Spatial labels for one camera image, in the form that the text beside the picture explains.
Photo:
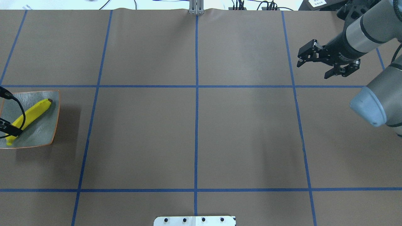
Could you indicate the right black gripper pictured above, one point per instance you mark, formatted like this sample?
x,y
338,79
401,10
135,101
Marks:
x,y
340,52

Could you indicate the yellow banana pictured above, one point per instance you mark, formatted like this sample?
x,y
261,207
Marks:
x,y
32,114

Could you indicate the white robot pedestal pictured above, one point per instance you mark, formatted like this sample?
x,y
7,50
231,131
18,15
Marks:
x,y
195,221

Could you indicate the black box with label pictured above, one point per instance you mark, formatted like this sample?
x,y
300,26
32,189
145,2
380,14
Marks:
x,y
321,5

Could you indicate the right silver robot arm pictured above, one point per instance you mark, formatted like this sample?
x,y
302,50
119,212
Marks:
x,y
368,25

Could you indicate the aluminium frame post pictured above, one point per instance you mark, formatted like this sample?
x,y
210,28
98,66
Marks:
x,y
196,7

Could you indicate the grey square plate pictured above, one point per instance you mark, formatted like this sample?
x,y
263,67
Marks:
x,y
42,114

